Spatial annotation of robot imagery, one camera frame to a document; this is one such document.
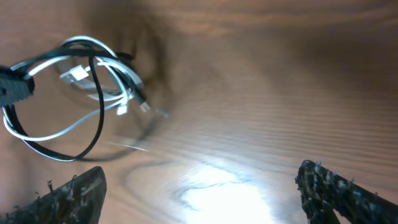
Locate white usb cable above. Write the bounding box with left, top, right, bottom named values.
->
left=2, top=35, right=144, bottom=142

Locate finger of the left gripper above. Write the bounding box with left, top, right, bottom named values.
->
left=1, top=66, right=35, bottom=107

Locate black usb cable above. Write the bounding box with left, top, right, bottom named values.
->
left=1, top=42, right=152, bottom=162

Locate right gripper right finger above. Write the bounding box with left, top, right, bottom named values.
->
left=295, top=160, right=397, bottom=224

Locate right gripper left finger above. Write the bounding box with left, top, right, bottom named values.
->
left=1, top=166, right=107, bottom=224

